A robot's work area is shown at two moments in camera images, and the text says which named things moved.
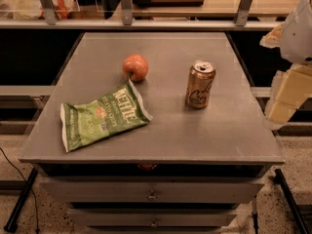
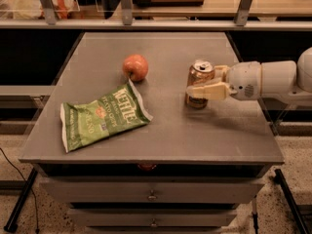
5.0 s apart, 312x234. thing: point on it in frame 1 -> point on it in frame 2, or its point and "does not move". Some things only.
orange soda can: [200, 81] does not move
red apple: [136, 67] does not move
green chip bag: [116, 111] does not move
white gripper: [297, 36] -> [245, 79]
